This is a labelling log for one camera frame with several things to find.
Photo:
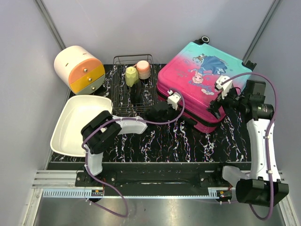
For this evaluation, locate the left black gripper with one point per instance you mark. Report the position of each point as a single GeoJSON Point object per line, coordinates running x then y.
{"type": "Point", "coordinates": [175, 113]}

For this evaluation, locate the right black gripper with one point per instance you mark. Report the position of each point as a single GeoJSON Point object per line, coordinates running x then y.
{"type": "Point", "coordinates": [215, 105]}

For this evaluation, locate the pink teal cartoon suitcase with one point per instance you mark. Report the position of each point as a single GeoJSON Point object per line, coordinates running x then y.
{"type": "Point", "coordinates": [194, 72]}

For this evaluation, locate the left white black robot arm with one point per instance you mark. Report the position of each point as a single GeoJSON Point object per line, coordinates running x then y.
{"type": "Point", "coordinates": [99, 134]}

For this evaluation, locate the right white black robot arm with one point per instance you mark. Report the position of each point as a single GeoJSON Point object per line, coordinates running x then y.
{"type": "Point", "coordinates": [262, 186]}

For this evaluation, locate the black object in basket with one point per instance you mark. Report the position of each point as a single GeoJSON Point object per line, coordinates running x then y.
{"type": "Point", "coordinates": [135, 92]}

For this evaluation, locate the black marble pattern mat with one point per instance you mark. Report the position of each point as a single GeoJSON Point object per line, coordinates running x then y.
{"type": "Point", "coordinates": [180, 142]}

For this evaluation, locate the yellow faceted cup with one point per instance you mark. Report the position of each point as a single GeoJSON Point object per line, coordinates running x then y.
{"type": "Point", "coordinates": [131, 76]}

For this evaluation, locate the pink ribbed cup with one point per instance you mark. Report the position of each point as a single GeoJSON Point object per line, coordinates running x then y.
{"type": "Point", "coordinates": [143, 68]}

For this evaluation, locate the white rectangular tray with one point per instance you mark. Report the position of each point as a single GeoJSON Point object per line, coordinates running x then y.
{"type": "Point", "coordinates": [78, 112]}

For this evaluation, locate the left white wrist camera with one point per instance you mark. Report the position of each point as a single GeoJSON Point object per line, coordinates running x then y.
{"type": "Point", "coordinates": [174, 100]}

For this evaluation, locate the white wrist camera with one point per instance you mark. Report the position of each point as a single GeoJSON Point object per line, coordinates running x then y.
{"type": "Point", "coordinates": [223, 84]}
{"type": "Point", "coordinates": [174, 100]}

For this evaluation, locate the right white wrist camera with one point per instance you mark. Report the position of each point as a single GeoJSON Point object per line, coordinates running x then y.
{"type": "Point", "coordinates": [223, 84]}

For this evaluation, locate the black wire basket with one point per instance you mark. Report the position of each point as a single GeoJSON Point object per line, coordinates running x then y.
{"type": "Point", "coordinates": [120, 92]}

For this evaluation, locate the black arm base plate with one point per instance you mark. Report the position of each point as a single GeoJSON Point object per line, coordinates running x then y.
{"type": "Point", "coordinates": [196, 174]}

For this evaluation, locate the aluminium frame rail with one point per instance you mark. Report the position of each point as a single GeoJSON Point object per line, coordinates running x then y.
{"type": "Point", "coordinates": [78, 184]}

